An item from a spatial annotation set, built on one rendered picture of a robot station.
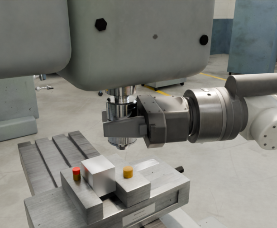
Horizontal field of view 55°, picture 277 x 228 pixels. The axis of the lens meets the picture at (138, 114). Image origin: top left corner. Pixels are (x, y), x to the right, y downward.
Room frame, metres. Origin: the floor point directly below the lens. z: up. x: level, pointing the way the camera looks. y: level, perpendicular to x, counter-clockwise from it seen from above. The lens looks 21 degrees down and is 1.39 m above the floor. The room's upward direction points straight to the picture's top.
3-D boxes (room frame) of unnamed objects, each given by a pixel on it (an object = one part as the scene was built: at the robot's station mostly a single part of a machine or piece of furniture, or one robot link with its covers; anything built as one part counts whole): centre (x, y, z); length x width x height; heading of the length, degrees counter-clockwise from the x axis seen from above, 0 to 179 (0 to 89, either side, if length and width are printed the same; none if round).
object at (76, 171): (0.48, 0.13, 1.07); 0.02 x 0.02 x 0.03
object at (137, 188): (0.51, 0.04, 1.04); 0.15 x 0.06 x 0.04; 34
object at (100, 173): (0.48, 0.09, 1.06); 0.06 x 0.05 x 0.06; 34
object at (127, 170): (0.49, 0.02, 1.07); 0.02 x 0.02 x 0.02
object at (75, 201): (0.50, 0.06, 1.00); 0.35 x 0.15 x 0.11; 124
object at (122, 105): (0.38, 0.03, 1.26); 0.05 x 0.05 x 0.01
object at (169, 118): (0.39, -0.06, 1.23); 0.13 x 0.12 x 0.10; 10
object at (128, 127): (0.35, 0.02, 1.23); 0.06 x 0.02 x 0.03; 100
